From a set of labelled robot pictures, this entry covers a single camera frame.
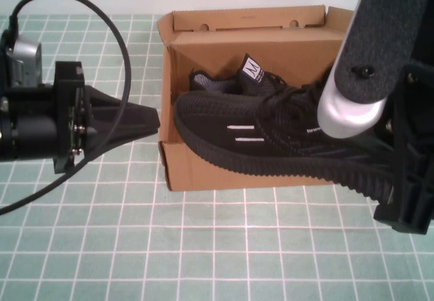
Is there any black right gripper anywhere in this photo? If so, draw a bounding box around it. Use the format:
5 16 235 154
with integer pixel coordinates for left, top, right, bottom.
372 64 434 236

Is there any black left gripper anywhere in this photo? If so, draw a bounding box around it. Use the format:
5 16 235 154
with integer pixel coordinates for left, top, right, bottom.
0 62 161 175

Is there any brown cardboard shoe box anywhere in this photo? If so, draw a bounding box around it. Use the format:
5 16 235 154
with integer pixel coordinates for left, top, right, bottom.
156 4 355 193

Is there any black knit sneaker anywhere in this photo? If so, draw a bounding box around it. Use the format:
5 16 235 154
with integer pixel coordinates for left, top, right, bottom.
188 53 289 96
174 73 397 211

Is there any green white checked tablecloth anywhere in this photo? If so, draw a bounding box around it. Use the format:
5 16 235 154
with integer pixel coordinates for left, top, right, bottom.
0 14 434 301

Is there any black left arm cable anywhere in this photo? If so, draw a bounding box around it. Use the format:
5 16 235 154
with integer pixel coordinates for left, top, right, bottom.
0 0 133 216

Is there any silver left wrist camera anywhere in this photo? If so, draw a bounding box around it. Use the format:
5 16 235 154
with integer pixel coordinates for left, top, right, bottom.
5 33 43 89

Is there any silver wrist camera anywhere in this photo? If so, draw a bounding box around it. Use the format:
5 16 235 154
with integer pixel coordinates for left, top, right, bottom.
5 33 43 89
317 0 425 140

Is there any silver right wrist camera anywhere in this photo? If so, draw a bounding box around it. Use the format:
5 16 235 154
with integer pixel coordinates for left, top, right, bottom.
317 0 425 140

